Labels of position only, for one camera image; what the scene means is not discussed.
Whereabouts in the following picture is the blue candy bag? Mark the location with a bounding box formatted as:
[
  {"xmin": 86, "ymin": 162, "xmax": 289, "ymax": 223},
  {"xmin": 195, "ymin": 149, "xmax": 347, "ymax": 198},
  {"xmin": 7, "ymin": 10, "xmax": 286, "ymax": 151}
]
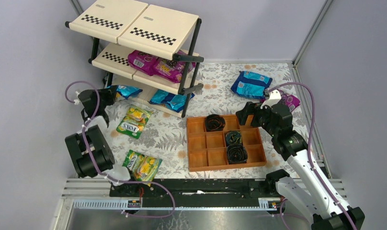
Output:
[
  {"xmin": 108, "ymin": 85, "xmax": 143, "ymax": 100},
  {"xmin": 149, "ymin": 89, "xmax": 187, "ymax": 113}
]

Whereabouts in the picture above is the blue candy bag corner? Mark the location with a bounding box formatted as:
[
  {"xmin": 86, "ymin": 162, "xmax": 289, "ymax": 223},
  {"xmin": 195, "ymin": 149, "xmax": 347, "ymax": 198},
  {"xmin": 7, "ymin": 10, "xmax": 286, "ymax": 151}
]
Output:
[{"xmin": 230, "ymin": 71, "xmax": 273, "ymax": 99}]

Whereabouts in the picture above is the purple candy bag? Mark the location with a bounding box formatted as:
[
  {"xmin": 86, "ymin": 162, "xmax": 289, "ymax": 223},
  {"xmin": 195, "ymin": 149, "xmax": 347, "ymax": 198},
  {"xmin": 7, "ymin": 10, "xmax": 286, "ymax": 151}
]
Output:
[
  {"xmin": 152, "ymin": 58, "xmax": 196, "ymax": 83},
  {"xmin": 260, "ymin": 91, "xmax": 300, "ymax": 113}
]

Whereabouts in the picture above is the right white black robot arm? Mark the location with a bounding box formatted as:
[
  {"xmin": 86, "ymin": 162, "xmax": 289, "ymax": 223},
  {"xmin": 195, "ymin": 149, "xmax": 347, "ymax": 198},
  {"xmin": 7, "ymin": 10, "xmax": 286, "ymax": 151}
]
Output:
[{"xmin": 236, "ymin": 102, "xmax": 365, "ymax": 230}]

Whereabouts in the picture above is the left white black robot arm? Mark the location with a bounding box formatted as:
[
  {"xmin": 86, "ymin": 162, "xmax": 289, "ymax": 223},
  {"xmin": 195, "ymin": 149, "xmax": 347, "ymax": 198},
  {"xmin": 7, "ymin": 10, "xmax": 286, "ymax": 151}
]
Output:
[{"xmin": 65, "ymin": 86, "xmax": 131, "ymax": 186}]

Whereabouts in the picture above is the green fox's candy bag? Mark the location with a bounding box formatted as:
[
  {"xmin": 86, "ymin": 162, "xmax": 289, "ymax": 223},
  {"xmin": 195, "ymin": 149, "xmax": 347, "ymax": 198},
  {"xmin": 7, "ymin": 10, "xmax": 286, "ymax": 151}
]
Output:
[
  {"xmin": 116, "ymin": 105, "xmax": 153, "ymax": 139},
  {"xmin": 122, "ymin": 149, "xmax": 162, "ymax": 187}
]

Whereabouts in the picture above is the cream three-tier shelf rack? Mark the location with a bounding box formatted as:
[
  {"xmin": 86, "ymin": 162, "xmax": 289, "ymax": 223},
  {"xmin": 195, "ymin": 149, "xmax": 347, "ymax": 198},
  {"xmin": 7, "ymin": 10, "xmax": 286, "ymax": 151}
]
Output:
[{"xmin": 65, "ymin": 0, "xmax": 204, "ymax": 104}]

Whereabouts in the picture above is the blue candy bag on shelf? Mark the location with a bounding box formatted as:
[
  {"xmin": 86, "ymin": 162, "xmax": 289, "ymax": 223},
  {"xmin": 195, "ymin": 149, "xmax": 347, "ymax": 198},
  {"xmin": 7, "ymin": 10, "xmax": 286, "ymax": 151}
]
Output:
[{"xmin": 149, "ymin": 89, "xmax": 187, "ymax": 113}]

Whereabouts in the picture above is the purple candy bag on shelf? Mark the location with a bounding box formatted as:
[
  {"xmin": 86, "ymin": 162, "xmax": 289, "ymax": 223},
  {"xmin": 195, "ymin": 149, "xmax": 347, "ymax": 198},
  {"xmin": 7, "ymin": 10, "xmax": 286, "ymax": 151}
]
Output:
[{"xmin": 152, "ymin": 58, "xmax": 196, "ymax": 83}]

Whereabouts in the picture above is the dark green rolled sock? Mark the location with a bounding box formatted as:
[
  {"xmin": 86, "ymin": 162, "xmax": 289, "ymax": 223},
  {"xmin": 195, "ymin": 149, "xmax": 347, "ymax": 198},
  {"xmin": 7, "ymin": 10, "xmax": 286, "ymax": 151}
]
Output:
[{"xmin": 225, "ymin": 130, "xmax": 243, "ymax": 147}]

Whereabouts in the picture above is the black orange rolled sock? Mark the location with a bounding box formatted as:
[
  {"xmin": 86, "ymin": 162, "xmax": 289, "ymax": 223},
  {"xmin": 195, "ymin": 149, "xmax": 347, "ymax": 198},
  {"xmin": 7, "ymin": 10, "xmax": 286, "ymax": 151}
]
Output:
[{"xmin": 205, "ymin": 114, "xmax": 226, "ymax": 132}]

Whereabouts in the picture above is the large black rolled sock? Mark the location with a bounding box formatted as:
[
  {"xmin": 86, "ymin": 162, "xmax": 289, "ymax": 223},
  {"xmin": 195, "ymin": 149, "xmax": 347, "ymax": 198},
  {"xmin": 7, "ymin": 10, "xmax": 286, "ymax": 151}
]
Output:
[{"xmin": 227, "ymin": 144, "xmax": 248, "ymax": 164}]

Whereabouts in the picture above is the orange wooden divider tray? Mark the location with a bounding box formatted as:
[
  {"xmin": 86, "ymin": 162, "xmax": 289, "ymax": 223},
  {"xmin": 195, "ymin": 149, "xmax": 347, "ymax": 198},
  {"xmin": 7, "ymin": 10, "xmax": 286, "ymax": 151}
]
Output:
[{"xmin": 186, "ymin": 115, "xmax": 267, "ymax": 172}]

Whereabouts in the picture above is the floral patterned tablecloth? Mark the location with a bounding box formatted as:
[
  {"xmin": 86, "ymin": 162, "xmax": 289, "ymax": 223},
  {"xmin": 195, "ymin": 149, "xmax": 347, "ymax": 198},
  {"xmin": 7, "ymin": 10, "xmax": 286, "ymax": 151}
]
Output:
[{"xmin": 80, "ymin": 62, "xmax": 323, "ymax": 179}]

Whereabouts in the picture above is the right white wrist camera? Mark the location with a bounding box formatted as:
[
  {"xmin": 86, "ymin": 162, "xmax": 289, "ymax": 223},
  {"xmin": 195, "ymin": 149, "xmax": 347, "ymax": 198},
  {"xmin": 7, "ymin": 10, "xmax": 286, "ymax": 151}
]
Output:
[{"xmin": 263, "ymin": 90, "xmax": 282, "ymax": 107}]

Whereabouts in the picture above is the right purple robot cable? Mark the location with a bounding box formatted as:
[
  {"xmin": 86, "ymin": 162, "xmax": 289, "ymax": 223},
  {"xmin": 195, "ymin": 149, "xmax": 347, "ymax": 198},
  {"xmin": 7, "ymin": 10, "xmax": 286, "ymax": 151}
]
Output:
[{"xmin": 265, "ymin": 82, "xmax": 359, "ymax": 230}]

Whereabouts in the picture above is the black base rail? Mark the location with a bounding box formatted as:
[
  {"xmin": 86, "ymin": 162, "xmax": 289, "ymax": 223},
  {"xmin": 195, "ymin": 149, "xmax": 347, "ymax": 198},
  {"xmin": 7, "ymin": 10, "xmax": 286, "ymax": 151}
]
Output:
[{"xmin": 109, "ymin": 179, "xmax": 283, "ymax": 209}]

